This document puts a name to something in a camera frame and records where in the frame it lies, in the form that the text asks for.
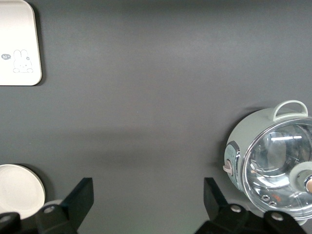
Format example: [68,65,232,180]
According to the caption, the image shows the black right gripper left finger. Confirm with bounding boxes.
[35,177,95,234]

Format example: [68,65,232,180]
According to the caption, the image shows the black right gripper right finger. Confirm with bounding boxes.
[197,177,265,234]

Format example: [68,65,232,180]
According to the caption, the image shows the pale green electric pot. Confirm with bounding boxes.
[223,100,312,228]

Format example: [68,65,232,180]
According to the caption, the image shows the glass pot lid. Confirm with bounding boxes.
[242,117,312,221]

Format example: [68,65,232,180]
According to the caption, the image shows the cream tray with rabbit print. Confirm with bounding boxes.
[0,0,43,86]

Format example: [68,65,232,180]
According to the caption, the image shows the round cream plate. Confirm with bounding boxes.
[0,164,47,216]

